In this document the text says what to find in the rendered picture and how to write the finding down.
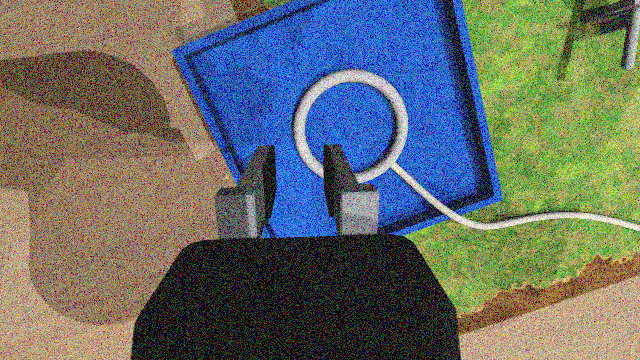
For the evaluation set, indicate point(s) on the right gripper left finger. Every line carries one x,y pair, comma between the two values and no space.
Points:
241,211

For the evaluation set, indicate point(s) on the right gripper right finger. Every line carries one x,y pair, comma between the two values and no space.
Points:
354,206

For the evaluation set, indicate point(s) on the blue tray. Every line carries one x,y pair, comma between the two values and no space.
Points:
249,78

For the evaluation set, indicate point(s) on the white ring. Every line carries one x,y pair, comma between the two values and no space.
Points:
343,76

